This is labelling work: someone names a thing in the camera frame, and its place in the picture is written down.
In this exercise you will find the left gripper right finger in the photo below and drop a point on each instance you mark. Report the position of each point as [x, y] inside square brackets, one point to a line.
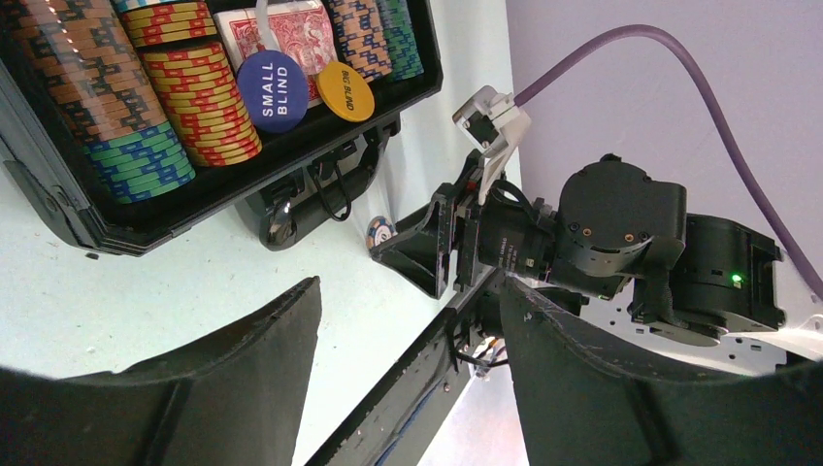
[587, 397]

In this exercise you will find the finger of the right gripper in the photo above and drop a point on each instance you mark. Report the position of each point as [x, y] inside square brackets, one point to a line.
[417, 252]

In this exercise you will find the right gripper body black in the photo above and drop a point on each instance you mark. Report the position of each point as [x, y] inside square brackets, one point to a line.
[505, 232]

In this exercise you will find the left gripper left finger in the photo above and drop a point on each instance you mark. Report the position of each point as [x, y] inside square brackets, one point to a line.
[233, 397]

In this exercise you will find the poker chip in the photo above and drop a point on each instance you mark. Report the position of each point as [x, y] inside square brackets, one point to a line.
[379, 230]

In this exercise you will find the black poker set case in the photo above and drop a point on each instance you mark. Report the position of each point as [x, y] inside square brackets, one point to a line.
[300, 179]

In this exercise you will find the yellow round button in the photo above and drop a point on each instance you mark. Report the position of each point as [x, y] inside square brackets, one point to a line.
[345, 92]

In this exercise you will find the blue small blind button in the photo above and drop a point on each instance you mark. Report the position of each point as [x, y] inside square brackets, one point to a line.
[275, 91]

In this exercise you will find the red playing card deck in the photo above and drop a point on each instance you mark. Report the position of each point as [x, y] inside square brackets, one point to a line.
[301, 29]

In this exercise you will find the clear round dealer button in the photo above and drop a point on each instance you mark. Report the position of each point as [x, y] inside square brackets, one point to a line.
[262, 10]

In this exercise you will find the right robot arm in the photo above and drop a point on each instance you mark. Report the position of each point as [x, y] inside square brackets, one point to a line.
[695, 278]

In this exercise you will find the pink brown chip stack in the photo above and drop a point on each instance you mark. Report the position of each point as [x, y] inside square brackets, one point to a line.
[359, 33]

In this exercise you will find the orange blue chip stack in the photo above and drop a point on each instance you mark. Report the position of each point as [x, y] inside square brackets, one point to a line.
[190, 71]

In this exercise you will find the brown teal chip stack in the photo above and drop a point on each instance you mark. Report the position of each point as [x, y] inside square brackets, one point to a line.
[82, 55]

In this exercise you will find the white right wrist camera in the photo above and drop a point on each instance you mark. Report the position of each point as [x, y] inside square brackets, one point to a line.
[496, 126]

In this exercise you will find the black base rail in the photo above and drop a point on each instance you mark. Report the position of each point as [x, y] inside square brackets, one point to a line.
[398, 419]

